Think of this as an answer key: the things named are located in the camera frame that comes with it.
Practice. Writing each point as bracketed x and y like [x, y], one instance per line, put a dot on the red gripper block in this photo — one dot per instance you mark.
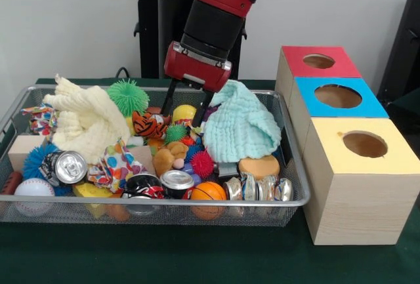
[197, 71]

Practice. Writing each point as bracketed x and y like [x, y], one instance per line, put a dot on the small tiger plush toy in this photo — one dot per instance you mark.
[149, 126]

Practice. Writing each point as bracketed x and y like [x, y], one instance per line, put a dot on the colourful dotted packet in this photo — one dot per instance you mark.
[118, 166]

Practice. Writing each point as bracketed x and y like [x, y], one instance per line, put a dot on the cream knitted cloth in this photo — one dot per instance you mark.
[88, 120]

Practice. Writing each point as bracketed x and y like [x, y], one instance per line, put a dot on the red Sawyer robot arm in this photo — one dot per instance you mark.
[216, 2]

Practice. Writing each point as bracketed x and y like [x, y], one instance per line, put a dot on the wooden box with three holes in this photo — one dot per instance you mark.
[354, 205]

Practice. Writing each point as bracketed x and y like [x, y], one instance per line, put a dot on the green spiky rubber ball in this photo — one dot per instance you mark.
[128, 95]

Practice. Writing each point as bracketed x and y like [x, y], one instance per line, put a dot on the mint green knitted cloth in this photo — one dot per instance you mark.
[243, 123]

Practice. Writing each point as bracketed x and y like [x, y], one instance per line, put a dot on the small orange basketball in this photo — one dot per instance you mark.
[208, 191]

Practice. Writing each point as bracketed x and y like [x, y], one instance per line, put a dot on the round orange sponge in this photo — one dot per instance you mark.
[259, 166]

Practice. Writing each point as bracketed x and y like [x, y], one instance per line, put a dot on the crushed flattened drink can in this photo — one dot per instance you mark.
[259, 187]

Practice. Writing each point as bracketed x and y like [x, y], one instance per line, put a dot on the crushed silver can black label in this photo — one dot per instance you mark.
[69, 167]

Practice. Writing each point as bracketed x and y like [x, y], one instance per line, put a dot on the dark green table cloth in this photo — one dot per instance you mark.
[407, 113]
[197, 257]

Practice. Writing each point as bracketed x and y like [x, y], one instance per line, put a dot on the blue spiky rubber ball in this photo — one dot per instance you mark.
[33, 162]

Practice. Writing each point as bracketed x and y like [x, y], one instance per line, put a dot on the plain wooden block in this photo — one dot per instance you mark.
[21, 153]

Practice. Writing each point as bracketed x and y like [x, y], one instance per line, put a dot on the white baseball red stitching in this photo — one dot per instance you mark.
[34, 189]

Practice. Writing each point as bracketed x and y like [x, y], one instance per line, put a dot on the black floor stand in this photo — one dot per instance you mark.
[403, 51]

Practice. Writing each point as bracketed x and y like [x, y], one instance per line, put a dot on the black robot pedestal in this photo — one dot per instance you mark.
[151, 34]

